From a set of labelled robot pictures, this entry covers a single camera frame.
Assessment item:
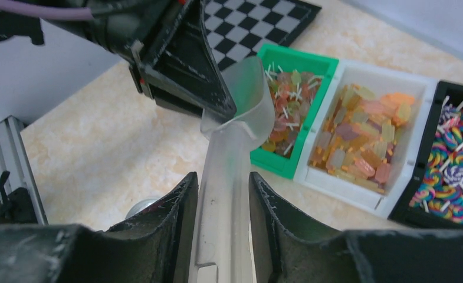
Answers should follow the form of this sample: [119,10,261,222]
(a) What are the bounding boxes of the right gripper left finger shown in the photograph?
[0,172,198,282]

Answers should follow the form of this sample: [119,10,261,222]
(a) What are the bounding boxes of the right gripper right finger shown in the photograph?
[249,172,463,282]

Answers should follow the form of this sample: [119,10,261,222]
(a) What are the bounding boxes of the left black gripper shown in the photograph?
[50,1,237,122]

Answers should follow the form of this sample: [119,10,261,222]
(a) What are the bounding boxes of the clear plastic scoop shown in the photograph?
[188,56,275,282]

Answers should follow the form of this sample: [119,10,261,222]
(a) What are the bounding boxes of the green candy bin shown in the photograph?
[251,44,339,179]

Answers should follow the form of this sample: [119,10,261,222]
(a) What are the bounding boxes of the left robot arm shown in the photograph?
[0,1,237,121]

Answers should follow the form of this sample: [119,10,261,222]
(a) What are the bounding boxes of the white bin orange candies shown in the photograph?
[294,60,438,218]

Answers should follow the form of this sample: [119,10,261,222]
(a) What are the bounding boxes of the black grey chessboard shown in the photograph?
[204,0,322,71]

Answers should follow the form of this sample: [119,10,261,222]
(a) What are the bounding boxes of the black candy bin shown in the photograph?
[389,80,463,229]

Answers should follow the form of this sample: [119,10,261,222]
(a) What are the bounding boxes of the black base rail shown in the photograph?
[0,171,38,224]

